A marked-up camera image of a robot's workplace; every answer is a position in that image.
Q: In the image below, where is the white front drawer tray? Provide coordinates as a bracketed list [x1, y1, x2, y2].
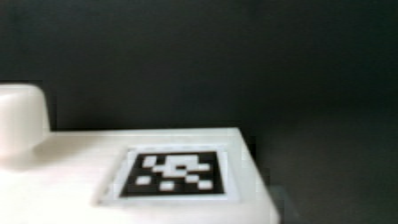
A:
[0, 84, 280, 224]

